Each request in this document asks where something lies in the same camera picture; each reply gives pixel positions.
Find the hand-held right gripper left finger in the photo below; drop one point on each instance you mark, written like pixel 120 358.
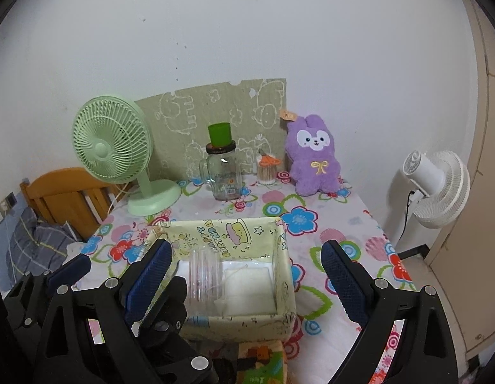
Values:
pixel 151 276

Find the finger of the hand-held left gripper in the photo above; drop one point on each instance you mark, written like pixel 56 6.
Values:
pixel 69 272
pixel 167 308

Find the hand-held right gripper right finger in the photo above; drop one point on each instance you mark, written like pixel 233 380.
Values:
pixel 343 284

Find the yellow fabric storage box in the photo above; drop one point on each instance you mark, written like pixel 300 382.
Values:
pixel 231 324

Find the green tissue pack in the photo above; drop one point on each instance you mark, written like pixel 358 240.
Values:
pixel 261 364

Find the grey plaid bedding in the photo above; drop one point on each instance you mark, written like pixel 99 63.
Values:
pixel 43 244

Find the clear plastic cups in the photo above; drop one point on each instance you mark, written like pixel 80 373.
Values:
pixel 205 280

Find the floral tablecloth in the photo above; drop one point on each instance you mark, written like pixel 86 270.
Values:
pixel 351 216

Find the wooden chair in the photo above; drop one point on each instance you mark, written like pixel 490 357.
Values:
pixel 59 192

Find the purple plush rabbit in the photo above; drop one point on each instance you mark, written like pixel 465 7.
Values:
pixel 311 168

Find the glass jar mug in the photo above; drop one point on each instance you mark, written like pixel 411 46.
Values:
pixel 223 176

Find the green desk fan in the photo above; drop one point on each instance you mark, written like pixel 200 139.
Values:
pixel 103 148

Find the cotton swab container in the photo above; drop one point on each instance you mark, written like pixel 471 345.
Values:
pixel 267 174

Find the white standing fan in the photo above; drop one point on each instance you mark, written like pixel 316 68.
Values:
pixel 431 180

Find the green plastic cup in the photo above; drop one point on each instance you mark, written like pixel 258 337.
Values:
pixel 219 136

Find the beige wardrobe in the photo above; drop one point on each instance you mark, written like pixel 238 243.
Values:
pixel 479 208

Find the green patterned cardboard sheet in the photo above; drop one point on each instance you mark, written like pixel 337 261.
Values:
pixel 231 104

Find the wall socket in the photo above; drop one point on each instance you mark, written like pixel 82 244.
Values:
pixel 7 202

